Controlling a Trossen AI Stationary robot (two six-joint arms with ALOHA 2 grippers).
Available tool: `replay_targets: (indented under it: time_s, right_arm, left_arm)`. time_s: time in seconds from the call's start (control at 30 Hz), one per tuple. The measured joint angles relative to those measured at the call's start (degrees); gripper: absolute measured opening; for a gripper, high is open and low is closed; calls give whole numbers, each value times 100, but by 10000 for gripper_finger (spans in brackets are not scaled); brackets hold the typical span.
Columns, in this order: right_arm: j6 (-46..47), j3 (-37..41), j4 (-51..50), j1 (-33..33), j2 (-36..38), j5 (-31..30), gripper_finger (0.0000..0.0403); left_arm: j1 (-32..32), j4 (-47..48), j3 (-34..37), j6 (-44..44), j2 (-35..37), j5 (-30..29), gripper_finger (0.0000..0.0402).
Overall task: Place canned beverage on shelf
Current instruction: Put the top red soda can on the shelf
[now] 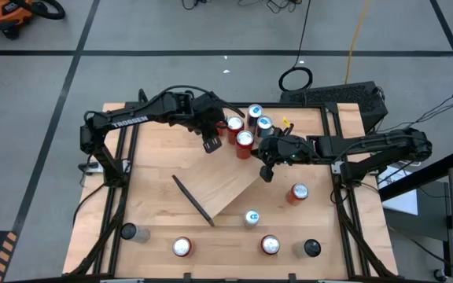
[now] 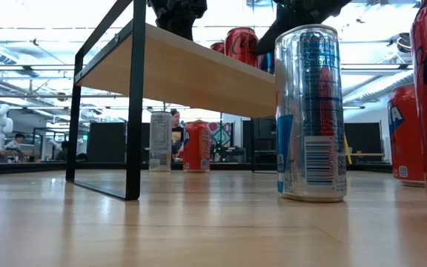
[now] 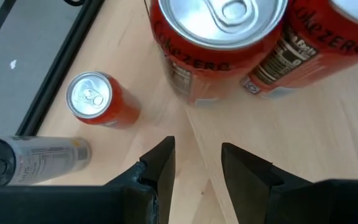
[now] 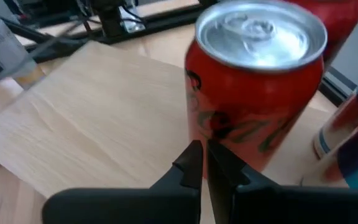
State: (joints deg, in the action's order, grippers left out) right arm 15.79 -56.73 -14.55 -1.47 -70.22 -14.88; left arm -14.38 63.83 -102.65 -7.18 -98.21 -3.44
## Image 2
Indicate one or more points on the orange soda can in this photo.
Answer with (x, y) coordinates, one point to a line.
(196, 146)

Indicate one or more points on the black partition panel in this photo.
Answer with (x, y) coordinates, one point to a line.
(365, 137)
(106, 142)

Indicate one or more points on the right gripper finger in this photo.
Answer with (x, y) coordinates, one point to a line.
(268, 39)

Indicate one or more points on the wooden shelf black metal frame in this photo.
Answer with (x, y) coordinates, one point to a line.
(184, 74)

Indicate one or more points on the person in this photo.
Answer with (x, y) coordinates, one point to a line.
(16, 141)
(63, 150)
(176, 130)

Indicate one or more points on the white slim beverage can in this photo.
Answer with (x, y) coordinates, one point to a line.
(160, 141)

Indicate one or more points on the colourful wall poster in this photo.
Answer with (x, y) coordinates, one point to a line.
(221, 133)

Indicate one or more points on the black cabinet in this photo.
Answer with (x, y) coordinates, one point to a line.
(263, 135)

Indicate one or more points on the red can behind tray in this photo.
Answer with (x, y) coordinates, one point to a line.
(404, 137)

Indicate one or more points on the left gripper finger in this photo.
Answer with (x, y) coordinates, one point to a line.
(179, 29)

